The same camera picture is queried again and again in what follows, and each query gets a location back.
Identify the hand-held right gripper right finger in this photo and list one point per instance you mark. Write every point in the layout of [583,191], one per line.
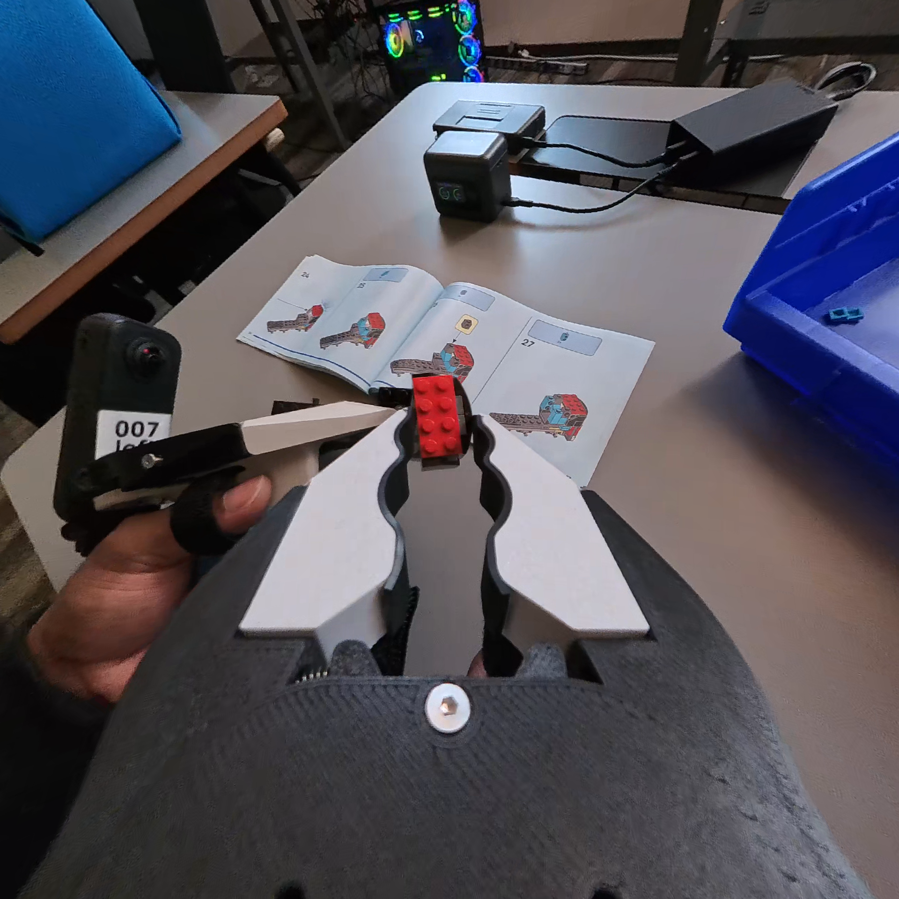
[569,562]

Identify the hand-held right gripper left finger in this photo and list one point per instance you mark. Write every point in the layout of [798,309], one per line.
[323,562]

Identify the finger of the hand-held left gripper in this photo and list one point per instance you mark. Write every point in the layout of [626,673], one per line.
[302,425]
[330,460]

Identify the instruction booklet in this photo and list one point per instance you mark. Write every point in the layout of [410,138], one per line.
[421,316]

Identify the blue plastic bin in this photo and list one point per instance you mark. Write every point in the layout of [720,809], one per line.
[808,316]

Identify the person's left forearm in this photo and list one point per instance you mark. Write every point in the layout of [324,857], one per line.
[35,772]

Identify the grey desk wooden edge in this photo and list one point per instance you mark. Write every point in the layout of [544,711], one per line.
[211,140]

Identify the white adjacent desk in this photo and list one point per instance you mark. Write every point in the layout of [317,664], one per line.
[864,119]

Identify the person's left hand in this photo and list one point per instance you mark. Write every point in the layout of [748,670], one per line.
[105,597]

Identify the blue fabric box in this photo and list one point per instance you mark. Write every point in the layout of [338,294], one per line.
[70,105]

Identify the small black flat box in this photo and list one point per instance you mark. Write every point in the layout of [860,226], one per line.
[491,119]

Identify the lit computer tower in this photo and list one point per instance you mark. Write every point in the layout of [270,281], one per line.
[435,39]

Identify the black charger box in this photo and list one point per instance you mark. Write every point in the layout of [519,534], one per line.
[751,126]

